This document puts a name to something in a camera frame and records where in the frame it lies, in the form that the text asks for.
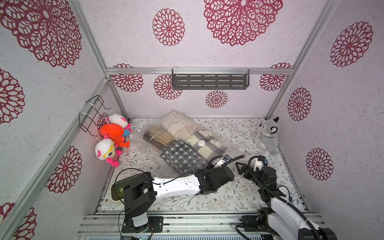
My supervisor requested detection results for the black white houndstooth scarf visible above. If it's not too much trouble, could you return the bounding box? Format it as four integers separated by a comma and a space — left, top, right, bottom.
160, 140, 208, 175

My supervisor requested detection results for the grey cream plaid scarf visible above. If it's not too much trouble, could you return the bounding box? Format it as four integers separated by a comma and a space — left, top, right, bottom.
187, 130, 228, 160

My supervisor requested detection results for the clear plastic vacuum bag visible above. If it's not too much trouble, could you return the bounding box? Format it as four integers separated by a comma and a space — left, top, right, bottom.
130, 111, 241, 178

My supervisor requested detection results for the cream fringed scarf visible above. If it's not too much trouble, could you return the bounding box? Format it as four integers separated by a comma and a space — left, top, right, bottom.
160, 111, 200, 142

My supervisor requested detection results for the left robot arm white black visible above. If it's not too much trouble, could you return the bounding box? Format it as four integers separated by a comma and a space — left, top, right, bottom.
121, 167, 235, 233

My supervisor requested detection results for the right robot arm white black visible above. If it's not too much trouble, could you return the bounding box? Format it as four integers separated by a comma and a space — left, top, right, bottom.
235, 157, 337, 240

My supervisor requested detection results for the white bag valve cap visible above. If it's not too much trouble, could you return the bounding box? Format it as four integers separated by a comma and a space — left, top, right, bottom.
197, 140, 206, 147

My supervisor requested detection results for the brown beige scarf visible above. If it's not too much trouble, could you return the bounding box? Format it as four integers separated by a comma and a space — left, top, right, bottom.
143, 125, 175, 150

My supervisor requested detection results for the grey plush toy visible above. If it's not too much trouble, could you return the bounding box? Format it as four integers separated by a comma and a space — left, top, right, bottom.
255, 117, 280, 155

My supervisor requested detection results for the red octopus plush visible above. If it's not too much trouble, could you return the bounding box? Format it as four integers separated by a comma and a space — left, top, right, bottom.
100, 124, 130, 149

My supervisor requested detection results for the white plush with yellow glasses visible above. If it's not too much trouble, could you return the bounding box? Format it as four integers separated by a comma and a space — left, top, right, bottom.
95, 139, 122, 168

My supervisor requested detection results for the white pink plush top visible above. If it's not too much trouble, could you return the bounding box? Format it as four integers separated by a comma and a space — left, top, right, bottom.
106, 114, 131, 130

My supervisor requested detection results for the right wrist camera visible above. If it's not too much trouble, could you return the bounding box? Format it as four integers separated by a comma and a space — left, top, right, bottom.
251, 156, 268, 172

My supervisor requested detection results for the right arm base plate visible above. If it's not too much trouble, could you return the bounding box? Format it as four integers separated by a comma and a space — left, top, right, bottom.
241, 214, 270, 232

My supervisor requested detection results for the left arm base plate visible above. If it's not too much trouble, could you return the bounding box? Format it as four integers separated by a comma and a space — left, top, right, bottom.
122, 216, 164, 233

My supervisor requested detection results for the grey metal wall shelf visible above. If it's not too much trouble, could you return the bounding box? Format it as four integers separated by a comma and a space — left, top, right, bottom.
171, 70, 250, 91

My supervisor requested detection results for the black wire basket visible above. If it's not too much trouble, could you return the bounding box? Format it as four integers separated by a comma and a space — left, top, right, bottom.
78, 95, 111, 137

